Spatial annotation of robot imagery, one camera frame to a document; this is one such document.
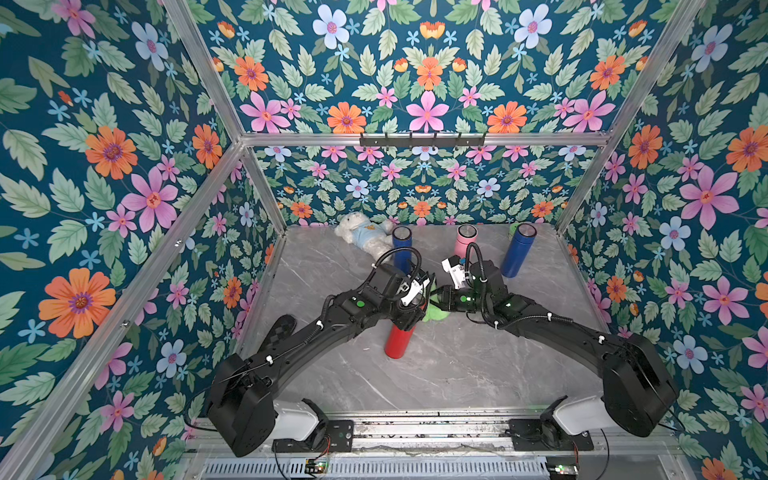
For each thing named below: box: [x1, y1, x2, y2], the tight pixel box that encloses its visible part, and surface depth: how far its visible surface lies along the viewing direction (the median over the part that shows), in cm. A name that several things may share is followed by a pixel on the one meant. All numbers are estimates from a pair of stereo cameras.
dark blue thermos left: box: [392, 225, 413, 275], surface depth 92 cm
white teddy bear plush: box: [334, 212, 395, 263], surface depth 110 cm
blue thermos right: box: [501, 223, 537, 279], surface depth 98 cm
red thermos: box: [384, 323, 416, 359], surface depth 88 cm
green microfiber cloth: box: [422, 299, 450, 322], surface depth 79 cm
